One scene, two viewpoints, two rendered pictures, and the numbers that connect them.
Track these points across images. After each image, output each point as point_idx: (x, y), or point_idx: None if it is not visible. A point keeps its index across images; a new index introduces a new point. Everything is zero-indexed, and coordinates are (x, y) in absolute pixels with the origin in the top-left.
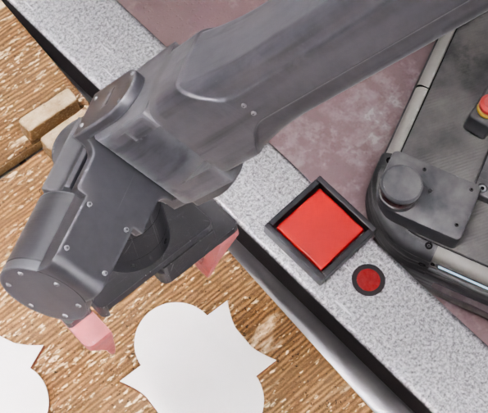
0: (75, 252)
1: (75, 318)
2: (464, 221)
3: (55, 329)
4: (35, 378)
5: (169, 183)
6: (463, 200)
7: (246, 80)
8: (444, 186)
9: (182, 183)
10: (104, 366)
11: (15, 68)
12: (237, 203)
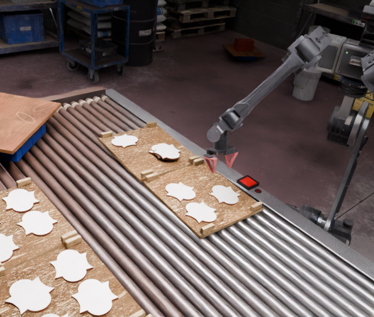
0: (220, 126)
1: (217, 141)
2: None
3: (195, 187)
4: (192, 191)
5: (233, 122)
6: None
7: (247, 99)
8: None
9: (235, 121)
10: (205, 192)
11: (186, 154)
12: (231, 178)
